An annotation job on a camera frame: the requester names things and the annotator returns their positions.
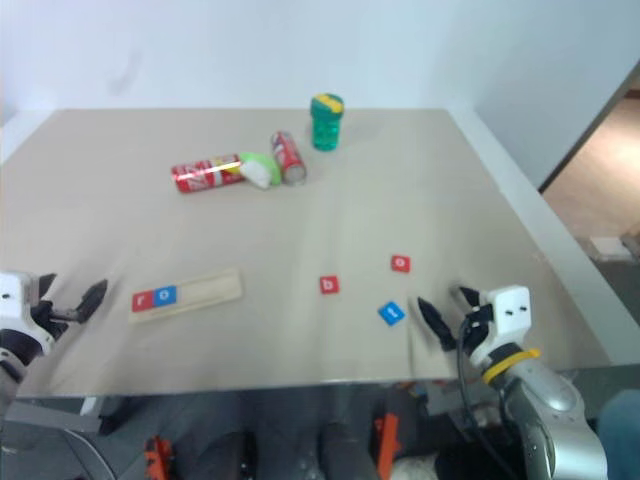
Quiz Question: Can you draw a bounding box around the orange and black tool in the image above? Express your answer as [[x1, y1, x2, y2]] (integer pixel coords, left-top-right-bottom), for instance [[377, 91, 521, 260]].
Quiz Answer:
[[373, 412, 402, 480], [143, 435, 177, 480]]

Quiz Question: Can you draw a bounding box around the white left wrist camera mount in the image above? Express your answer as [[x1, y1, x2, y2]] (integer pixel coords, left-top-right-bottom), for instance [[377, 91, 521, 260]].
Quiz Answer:
[[0, 271, 55, 357]]

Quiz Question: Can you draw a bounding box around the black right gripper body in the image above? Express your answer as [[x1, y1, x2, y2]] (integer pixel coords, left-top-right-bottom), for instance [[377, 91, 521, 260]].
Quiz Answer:
[[458, 303, 497, 357]]

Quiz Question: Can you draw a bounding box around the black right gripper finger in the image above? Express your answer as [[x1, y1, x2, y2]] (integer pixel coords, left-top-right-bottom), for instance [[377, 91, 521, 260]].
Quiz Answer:
[[451, 284, 490, 315], [416, 295, 458, 352]]

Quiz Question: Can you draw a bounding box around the green and white packet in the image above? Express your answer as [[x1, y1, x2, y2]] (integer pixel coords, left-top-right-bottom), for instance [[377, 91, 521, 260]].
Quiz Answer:
[[238, 151, 283, 190]]

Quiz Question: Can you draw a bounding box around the red and yellow soda can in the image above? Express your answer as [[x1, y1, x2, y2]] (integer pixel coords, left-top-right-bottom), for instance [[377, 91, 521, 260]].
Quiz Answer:
[[170, 153, 247, 195]]

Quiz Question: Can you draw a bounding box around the yellow cable tie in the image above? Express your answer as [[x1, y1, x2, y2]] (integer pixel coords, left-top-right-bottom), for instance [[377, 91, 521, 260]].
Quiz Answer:
[[481, 348, 542, 385]]

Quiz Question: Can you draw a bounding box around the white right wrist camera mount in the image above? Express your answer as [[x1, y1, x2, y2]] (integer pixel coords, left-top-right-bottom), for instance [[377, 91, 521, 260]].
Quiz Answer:
[[468, 284, 533, 370]]

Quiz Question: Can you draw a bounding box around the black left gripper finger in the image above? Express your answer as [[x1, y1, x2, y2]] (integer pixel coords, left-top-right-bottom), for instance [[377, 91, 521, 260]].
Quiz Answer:
[[51, 278, 110, 325], [36, 272, 59, 303]]

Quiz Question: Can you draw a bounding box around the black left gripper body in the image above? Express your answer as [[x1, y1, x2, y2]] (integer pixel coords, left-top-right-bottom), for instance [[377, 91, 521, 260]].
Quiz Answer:
[[28, 298, 70, 343]]

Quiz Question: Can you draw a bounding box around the blue letter tile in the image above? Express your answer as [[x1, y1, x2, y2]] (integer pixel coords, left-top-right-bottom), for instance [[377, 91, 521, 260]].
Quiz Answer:
[[377, 300, 407, 327]]

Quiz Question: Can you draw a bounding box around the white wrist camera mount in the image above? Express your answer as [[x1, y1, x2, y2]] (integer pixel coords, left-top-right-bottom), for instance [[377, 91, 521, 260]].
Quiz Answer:
[[0, 271, 55, 357], [468, 284, 533, 370]]

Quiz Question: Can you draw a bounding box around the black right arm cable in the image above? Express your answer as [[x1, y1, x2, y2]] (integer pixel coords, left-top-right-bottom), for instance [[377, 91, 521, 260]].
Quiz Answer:
[[456, 312, 522, 480]]

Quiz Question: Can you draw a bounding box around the grey metal frame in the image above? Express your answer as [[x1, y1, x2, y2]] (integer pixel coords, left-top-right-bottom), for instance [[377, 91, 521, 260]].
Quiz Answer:
[[0, 397, 119, 480]]

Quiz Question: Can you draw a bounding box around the beige wooden letter tray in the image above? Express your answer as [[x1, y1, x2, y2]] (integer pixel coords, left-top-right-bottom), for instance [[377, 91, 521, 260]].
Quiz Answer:
[[127, 267, 246, 325]]

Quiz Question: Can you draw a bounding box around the green jar with yellow label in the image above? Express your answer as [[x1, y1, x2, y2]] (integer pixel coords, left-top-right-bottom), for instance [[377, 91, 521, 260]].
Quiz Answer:
[[309, 93, 345, 152]]

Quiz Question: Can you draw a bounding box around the white box on floor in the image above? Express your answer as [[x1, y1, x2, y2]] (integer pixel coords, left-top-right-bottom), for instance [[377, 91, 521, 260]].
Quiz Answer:
[[587, 235, 632, 261]]

